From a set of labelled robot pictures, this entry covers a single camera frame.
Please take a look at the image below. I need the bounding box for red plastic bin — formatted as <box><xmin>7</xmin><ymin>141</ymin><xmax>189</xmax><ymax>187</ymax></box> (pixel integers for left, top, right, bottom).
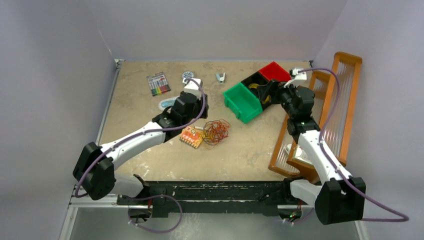
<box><xmin>258</xmin><ymin>61</ymin><xmax>291</xmax><ymax>83</ymax></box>

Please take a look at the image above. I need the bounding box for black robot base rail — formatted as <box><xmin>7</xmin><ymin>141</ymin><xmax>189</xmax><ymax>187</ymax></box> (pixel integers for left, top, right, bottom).
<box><xmin>117</xmin><ymin>180</ymin><xmax>308</xmax><ymax>219</ymax></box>

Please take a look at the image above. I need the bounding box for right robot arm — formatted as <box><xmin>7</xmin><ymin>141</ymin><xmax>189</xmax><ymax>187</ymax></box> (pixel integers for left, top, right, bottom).
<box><xmin>257</xmin><ymin>80</ymin><xmax>366</xmax><ymax>225</ymax></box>

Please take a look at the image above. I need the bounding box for correction tape blister pack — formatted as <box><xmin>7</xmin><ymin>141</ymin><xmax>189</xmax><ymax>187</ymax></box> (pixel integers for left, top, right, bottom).
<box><xmin>158</xmin><ymin>96</ymin><xmax>178</xmax><ymax>111</ymax></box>

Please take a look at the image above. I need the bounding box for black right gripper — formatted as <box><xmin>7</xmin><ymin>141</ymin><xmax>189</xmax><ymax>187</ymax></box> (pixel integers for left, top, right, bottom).
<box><xmin>257</xmin><ymin>79</ymin><xmax>301</xmax><ymax>118</ymax></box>

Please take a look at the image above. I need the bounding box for wooden rack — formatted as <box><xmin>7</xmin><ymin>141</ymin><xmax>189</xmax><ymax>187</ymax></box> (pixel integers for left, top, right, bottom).
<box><xmin>268</xmin><ymin>51</ymin><xmax>363</xmax><ymax>183</ymax></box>

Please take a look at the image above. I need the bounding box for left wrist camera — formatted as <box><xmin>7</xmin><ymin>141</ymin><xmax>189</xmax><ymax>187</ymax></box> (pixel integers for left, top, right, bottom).
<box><xmin>182</xmin><ymin>78</ymin><xmax>203</xmax><ymax>100</ymax></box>

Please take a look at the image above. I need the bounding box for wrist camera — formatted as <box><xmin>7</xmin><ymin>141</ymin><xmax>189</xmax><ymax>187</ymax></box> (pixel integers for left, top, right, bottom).
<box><xmin>283</xmin><ymin>67</ymin><xmax>308</xmax><ymax>88</ymax></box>
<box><xmin>182</xmin><ymin>78</ymin><xmax>203</xmax><ymax>100</ymax></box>

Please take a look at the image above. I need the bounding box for black plastic bin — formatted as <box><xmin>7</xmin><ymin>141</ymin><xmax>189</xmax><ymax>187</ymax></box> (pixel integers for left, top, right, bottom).
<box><xmin>240</xmin><ymin>72</ymin><xmax>276</xmax><ymax>110</ymax></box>

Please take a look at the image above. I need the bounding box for coiled yellow cable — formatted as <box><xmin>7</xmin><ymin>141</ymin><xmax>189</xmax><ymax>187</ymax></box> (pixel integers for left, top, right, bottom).
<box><xmin>249</xmin><ymin>83</ymin><xmax>271</xmax><ymax>102</ymax></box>

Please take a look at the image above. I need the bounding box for round paint jar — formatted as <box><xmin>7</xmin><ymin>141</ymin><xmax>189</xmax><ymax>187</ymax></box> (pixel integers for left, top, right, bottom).
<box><xmin>182</xmin><ymin>71</ymin><xmax>194</xmax><ymax>82</ymax></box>

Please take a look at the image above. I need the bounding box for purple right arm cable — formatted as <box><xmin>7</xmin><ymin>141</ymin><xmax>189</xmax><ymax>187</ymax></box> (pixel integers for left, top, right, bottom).
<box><xmin>281</xmin><ymin>67</ymin><xmax>410</xmax><ymax>227</ymax></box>

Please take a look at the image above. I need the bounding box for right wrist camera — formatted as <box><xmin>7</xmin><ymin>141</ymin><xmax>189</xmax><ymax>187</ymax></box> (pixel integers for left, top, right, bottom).
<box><xmin>283</xmin><ymin>67</ymin><xmax>308</xmax><ymax>88</ymax></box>

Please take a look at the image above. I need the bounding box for aluminium table edge rail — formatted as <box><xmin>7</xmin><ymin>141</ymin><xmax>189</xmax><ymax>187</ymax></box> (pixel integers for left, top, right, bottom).
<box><xmin>58</xmin><ymin>59</ymin><xmax>125</xmax><ymax>240</ymax></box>

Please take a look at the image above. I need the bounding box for orange spiral notebook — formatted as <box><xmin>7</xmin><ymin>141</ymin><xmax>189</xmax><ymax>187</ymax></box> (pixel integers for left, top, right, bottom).
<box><xmin>179</xmin><ymin>126</ymin><xmax>203</xmax><ymax>149</ymax></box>

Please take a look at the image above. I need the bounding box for marker pen set pack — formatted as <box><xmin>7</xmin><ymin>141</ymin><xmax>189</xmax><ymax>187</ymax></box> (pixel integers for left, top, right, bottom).
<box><xmin>146</xmin><ymin>72</ymin><xmax>171</xmax><ymax>97</ymax></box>

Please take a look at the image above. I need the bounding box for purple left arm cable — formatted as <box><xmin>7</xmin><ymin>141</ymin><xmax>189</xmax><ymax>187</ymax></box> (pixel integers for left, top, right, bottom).
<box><xmin>74</xmin><ymin>78</ymin><xmax>207</xmax><ymax>199</ymax></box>

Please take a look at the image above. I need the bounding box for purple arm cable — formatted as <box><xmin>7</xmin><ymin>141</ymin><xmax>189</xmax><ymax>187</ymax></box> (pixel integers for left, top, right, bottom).
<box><xmin>281</xmin><ymin>67</ymin><xmax>410</xmax><ymax>227</ymax></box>
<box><xmin>74</xmin><ymin>78</ymin><xmax>207</xmax><ymax>199</ymax></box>

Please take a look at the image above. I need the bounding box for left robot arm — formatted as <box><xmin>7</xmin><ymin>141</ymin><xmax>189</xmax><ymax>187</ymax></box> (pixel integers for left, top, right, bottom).
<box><xmin>72</xmin><ymin>91</ymin><xmax>208</xmax><ymax>205</ymax></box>

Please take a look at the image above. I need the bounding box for green plastic bin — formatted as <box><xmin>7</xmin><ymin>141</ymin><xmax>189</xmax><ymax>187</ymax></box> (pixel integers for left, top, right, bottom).
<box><xmin>223</xmin><ymin>82</ymin><xmax>263</xmax><ymax>124</ymax></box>

